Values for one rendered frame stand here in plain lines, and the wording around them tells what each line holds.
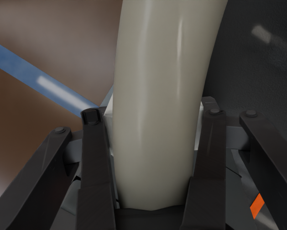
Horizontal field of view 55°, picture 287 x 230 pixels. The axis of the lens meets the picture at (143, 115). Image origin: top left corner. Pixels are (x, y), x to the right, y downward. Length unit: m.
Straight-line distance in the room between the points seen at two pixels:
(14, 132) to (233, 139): 1.31
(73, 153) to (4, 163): 1.39
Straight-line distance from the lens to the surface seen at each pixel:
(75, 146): 0.16
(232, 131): 0.16
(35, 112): 1.32
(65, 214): 0.39
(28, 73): 1.27
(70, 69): 1.19
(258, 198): 1.40
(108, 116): 0.17
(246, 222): 0.67
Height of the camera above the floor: 1.07
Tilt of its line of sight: 66 degrees down
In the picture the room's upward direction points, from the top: 163 degrees counter-clockwise
